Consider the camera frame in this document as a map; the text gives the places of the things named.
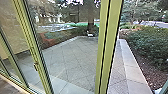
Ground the metal door handle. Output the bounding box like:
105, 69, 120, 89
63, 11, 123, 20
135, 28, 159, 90
32, 62, 40, 72

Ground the dark tree trunk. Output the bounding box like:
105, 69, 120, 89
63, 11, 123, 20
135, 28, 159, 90
84, 0, 98, 34

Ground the green framed glass wall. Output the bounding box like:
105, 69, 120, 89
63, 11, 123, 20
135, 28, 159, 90
0, 0, 124, 94

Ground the outdoor green shrub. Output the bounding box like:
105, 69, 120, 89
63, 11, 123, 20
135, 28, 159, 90
124, 26, 168, 66
36, 25, 99, 48

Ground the pale low stone structure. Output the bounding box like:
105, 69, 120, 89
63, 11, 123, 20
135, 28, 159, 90
38, 23, 73, 33

